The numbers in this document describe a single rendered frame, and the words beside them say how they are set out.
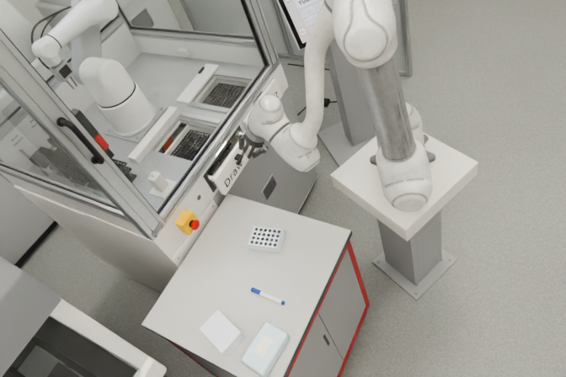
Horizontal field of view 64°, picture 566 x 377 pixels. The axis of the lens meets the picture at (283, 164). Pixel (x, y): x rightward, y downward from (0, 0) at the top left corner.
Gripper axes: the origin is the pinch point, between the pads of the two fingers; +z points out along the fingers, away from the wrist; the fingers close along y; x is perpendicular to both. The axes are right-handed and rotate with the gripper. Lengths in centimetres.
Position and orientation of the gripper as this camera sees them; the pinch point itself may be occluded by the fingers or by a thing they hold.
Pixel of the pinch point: (246, 156)
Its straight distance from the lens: 183.8
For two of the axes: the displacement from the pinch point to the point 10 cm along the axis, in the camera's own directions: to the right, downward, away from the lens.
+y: -8.5, -5.3, -0.2
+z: -2.7, 4.0, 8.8
